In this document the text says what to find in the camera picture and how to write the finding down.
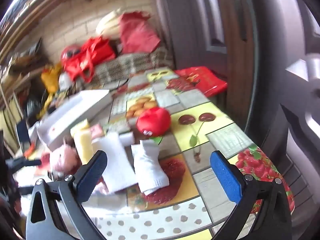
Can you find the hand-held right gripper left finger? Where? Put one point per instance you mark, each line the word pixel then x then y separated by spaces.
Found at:
pixel 93 172

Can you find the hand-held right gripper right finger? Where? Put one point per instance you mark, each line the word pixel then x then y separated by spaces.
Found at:
pixel 225 175

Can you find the white sock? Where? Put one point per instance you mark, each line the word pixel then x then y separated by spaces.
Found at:
pixel 117 165
pixel 148 170

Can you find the pink plush toy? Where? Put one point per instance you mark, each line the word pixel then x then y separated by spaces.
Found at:
pixel 65 158

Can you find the white box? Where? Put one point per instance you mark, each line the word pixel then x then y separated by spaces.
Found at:
pixel 75 110

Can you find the red plush apple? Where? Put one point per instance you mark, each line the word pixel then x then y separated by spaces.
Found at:
pixel 155 120

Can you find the pink packet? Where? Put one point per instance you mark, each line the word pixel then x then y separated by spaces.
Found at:
pixel 97 131

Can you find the fruit print tablecloth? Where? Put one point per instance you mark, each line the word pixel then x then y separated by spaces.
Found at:
pixel 200 140

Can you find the small white bag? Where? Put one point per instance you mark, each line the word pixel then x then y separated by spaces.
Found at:
pixel 65 81

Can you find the red plastic bag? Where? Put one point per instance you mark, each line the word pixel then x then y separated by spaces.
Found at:
pixel 202 80

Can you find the yellow bag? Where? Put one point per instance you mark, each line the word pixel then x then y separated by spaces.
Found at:
pixel 51 78

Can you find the plaid blanket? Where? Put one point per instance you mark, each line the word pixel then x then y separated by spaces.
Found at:
pixel 125 63

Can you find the red tote bag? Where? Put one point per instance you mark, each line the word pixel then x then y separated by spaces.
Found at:
pixel 85 57

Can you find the red ball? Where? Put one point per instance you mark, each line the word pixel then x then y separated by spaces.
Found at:
pixel 70 51

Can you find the dark red bag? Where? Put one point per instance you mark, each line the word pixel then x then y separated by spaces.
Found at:
pixel 137 33

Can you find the grey door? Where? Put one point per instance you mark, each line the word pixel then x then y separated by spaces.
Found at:
pixel 200 17

